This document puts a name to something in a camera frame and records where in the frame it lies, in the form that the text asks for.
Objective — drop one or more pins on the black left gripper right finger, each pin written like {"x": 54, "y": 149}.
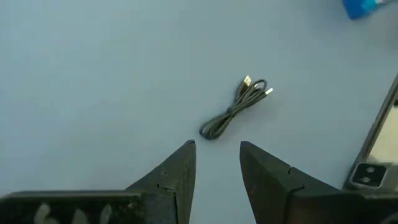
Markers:
{"x": 267, "y": 180}

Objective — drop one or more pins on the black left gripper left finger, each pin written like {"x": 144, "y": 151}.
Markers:
{"x": 178, "y": 174}

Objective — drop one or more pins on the blue cardboard box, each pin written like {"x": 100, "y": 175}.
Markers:
{"x": 360, "y": 7}

